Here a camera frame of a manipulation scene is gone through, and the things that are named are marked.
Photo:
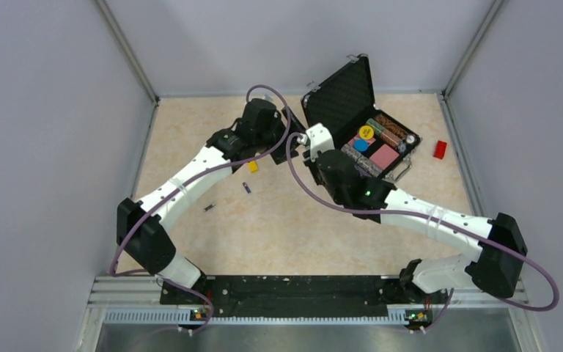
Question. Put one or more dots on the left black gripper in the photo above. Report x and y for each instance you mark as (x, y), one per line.
(281, 155)

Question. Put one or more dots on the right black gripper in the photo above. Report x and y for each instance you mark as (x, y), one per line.
(313, 166)

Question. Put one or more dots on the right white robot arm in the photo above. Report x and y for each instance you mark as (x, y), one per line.
(481, 261)

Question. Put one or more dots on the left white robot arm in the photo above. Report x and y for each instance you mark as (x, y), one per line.
(143, 225)

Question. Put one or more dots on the blue poker chip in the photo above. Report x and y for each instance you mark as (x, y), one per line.
(361, 145)

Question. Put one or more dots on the yellow big blind chip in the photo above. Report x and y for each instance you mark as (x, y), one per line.
(366, 132)

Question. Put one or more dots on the black poker chip case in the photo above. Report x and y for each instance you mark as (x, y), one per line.
(344, 102)

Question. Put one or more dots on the red playing card deck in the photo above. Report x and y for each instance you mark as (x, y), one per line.
(384, 157)

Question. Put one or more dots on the yellow toy block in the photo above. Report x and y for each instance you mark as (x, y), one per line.
(253, 167)

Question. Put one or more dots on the purple blue battery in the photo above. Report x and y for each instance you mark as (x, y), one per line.
(246, 187)

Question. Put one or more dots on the red toy block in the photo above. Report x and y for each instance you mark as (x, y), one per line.
(440, 149)

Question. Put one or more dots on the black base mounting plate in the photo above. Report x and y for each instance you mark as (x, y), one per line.
(337, 296)

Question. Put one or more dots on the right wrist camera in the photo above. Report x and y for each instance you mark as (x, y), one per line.
(317, 140)

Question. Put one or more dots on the aluminium frame rail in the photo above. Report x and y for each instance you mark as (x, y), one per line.
(137, 299)

